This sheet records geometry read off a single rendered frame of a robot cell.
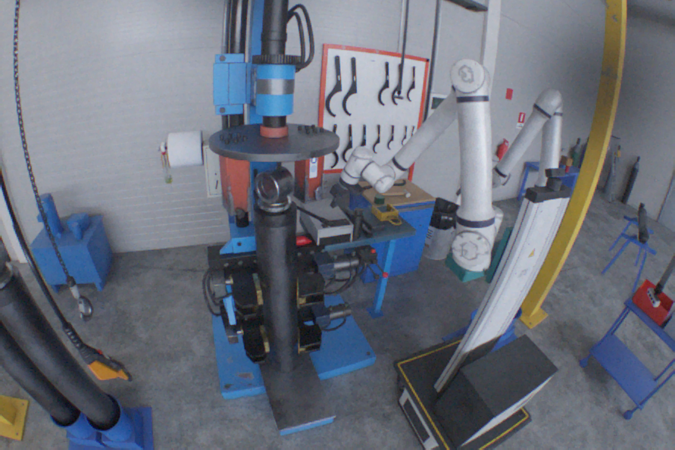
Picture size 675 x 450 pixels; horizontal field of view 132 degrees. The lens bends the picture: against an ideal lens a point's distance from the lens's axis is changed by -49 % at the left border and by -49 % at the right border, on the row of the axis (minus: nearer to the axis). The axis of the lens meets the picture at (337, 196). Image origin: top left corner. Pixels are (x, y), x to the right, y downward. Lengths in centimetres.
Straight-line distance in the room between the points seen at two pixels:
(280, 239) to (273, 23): 98
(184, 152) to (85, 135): 181
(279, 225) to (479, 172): 87
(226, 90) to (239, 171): 47
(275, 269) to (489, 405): 128
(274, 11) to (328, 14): 217
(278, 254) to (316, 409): 117
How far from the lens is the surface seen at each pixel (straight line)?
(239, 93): 150
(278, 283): 156
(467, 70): 100
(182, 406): 244
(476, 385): 162
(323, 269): 177
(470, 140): 102
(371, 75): 362
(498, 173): 172
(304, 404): 215
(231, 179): 121
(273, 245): 140
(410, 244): 321
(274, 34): 131
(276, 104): 119
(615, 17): 301
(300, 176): 142
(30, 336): 156
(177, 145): 211
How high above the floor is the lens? 211
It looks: 25 degrees down
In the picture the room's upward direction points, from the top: 5 degrees clockwise
